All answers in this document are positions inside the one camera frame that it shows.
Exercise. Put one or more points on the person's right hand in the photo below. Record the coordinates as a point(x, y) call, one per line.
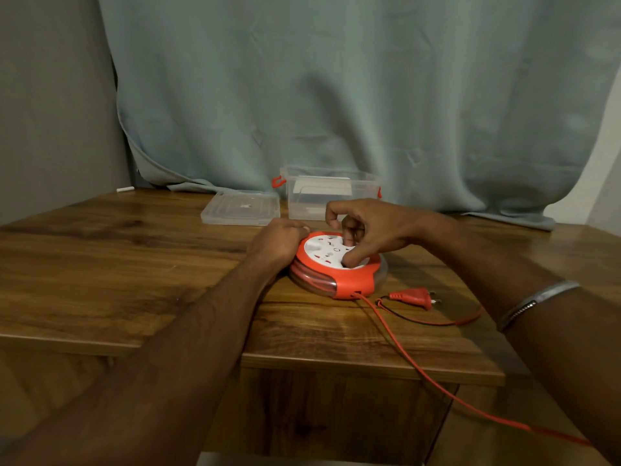
point(383, 225)

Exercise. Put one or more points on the person's left hand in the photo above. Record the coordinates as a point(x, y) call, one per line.
point(274, 245)

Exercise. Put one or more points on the person's right thumb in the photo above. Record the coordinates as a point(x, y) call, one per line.
point(358, 256)

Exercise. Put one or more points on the person's left fingers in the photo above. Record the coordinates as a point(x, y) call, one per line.
point(298, 229)

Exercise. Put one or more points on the person's right forearm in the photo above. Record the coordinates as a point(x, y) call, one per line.
point(533, 310)

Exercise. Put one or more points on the person's left forearm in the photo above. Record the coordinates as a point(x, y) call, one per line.
point(160, 378)

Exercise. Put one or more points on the clear plastic storage container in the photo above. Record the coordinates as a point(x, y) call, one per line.
point(315, 198)

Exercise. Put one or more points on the white card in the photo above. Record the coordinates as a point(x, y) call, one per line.
point(322, 185)

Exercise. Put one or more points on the clear plastic container lid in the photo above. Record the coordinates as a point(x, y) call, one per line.
point(241, 208)

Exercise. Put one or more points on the orange power plug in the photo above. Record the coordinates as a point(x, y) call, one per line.
point(412, 297)

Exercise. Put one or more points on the grey-blue curtain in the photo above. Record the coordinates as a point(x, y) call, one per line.
point(359, 92)

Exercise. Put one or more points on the small white stick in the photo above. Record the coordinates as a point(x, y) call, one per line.
point(125, 189)

